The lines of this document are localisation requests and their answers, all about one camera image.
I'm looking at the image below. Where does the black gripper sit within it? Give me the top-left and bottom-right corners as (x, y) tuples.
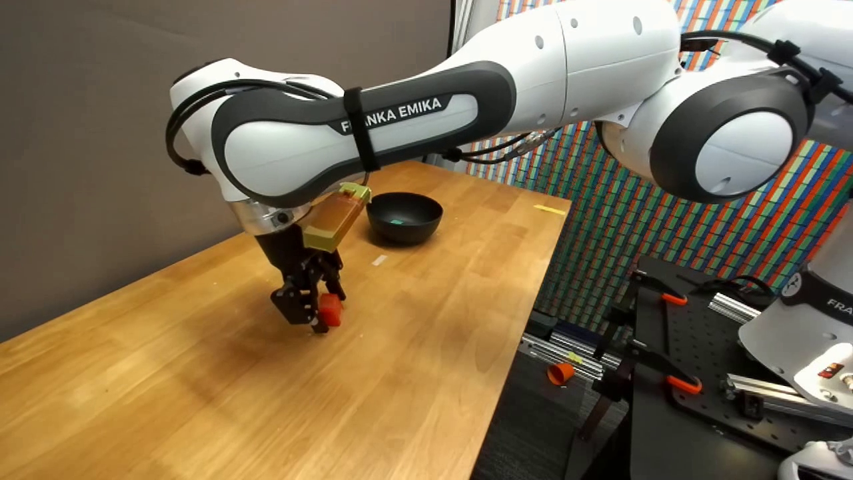
(260, 225), (346, 335)

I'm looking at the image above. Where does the red block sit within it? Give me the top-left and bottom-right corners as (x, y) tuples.
(318, 294), (344, 327)

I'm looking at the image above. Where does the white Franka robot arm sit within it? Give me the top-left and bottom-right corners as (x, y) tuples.
(165, 0), (853, 330)

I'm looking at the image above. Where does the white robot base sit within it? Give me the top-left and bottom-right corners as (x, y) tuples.
(737, 201), (853, 422)

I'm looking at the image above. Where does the black bowl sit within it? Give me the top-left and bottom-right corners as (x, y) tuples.
(368, 193), (442, 245)

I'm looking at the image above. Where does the orange black clamp right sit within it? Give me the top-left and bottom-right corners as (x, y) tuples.
(633, 269), (692, 306)

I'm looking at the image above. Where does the orange black clamp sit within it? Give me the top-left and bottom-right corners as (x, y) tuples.
(633, 269), (692, 306)
(624, 339), (704, 398)

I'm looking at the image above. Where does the orange black clamp left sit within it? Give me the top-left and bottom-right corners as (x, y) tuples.
(624, 339), (704, 398)

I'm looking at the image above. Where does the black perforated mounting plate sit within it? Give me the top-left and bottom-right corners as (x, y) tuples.
(629, 255), (852, 480)

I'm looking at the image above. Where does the gold wrist camera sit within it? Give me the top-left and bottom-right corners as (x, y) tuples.
(301, 181), (370, 253)

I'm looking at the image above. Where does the aluminium extrusion rail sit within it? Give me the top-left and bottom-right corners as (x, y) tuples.
(520, 333), (620, 381)

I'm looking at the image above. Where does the orange cap on rail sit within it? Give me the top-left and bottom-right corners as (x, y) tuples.
(548, 359), (577, 386)

